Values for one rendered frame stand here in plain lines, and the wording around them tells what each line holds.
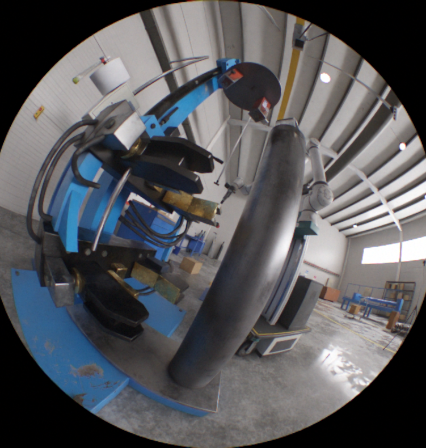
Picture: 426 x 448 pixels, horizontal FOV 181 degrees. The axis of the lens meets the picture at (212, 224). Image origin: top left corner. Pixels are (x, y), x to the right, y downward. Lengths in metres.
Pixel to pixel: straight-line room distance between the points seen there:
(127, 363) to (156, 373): 0.13
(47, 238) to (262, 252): 0.65
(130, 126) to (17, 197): 2.11
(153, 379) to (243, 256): 0.66
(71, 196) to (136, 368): 0.70
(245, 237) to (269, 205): 0.13
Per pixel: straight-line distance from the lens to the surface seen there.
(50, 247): 0.52
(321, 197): 1.10
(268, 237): 0.40
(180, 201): 0.75
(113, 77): 1.27
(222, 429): 0.90
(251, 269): 0.39
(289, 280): 1.32
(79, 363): 0.74
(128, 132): 0.38
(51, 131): 2.28
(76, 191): 0.50
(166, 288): 0.74
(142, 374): 0.73
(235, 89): 1.54
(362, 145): 6.01
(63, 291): 0.45
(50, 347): 0.78
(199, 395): 0.76
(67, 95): 2.40
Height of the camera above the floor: 0.79
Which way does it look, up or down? 9 degrees up
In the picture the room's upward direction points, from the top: 24 degrees clockwise
